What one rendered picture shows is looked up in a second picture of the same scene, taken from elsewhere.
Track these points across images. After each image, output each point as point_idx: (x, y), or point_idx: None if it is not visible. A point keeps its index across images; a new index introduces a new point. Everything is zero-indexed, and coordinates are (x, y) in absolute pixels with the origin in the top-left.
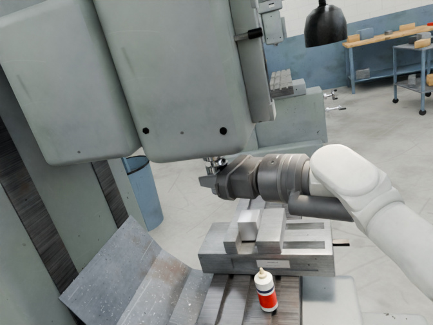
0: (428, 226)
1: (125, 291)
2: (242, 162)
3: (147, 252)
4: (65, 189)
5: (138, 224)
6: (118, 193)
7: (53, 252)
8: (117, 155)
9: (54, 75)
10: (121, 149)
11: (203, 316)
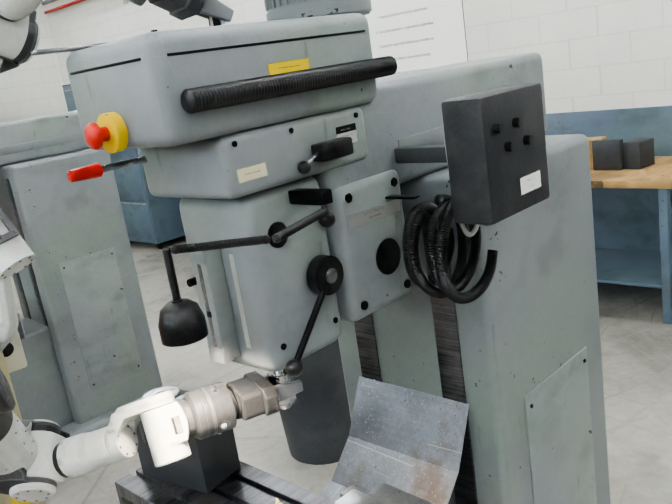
0: (86, 437)
1: (389, 437)
2: (254, 384)
3: (440, 449)
4: (394, 310)
5: (465, 420)
6: (458, 366)
7: (365, 344)
8: None
9: None
10: None
11: (325, 501)
